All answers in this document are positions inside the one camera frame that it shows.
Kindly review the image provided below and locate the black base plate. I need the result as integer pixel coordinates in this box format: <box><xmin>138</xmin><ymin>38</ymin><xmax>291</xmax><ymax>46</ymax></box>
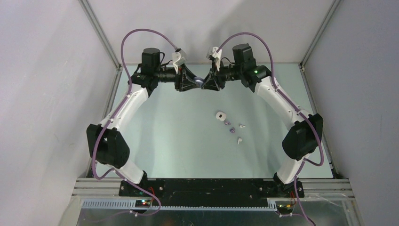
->
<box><xmin>119</xmin><ymin>178</ymin><xmax>304</xmax><ymax>208</ymax></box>

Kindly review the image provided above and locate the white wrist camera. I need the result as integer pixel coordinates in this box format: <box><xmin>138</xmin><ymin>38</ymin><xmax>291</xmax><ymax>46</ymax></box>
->
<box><xmin>207</xmin><ymin>47</ymin><xmax>222</xmax><ymax>71</ymax></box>
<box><xmin>172</xmin><ymin>48</ymin><xmax>186</xmax><ymax>74</ymax></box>

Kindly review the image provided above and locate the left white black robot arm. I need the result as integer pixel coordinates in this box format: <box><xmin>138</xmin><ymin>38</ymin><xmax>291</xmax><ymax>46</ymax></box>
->
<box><xmin>86</xmin><ymin>48</ymin><xmax>200</xmax><ymax>196</ymax></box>

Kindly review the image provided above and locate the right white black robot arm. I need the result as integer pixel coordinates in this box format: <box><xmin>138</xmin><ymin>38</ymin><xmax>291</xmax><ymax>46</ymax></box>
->
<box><xmin>201</xmin><ymin>43</ymin><xmax>323</xmax><ymax>197</ymax></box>

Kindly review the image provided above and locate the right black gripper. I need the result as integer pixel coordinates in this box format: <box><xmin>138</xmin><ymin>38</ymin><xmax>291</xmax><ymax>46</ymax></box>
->
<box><xmin>202</xmin><ymin>59</ymin><xmax>243</xmax><ymax>91</ymax></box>

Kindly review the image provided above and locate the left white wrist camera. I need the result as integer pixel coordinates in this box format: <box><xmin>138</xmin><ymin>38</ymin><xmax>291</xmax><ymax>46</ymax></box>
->
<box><xmin>172</xmin><ymin>48</ymin><xmax>186</xmax><ymax>74</ymax></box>

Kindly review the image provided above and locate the purple earbud charging case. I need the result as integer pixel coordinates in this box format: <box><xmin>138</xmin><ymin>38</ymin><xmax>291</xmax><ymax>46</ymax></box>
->
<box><xmin>194</xmin><ymin>76</ymin><xmax>205</xmax><ymax>88</ymax></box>

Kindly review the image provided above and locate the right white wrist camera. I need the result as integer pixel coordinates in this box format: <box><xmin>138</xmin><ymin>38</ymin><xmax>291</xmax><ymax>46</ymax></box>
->
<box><xmin>207</xmin><ymin>47</ymin><xmax>222</xmax><ymax>71</ymax></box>

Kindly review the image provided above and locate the white earbud charging case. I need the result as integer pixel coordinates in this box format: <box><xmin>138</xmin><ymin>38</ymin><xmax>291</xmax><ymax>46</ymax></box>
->
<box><xmin>215</xmin><ymin>111</ymin><xmax>227</xmax><ymax>121</ymax></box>

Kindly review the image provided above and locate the aluminium frame rail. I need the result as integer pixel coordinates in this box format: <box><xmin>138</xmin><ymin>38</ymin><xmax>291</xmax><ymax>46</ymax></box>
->
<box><xmin>72</xmin><ymin>178</ymin><xmax>362</xmax><ymax>226</ymax></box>

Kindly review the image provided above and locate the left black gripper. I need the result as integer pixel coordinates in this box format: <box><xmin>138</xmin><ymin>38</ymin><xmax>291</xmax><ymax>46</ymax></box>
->
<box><xmin>154</xmin><ymin>63</ymin><xmax>200</xmax><ymax>92</ymax></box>

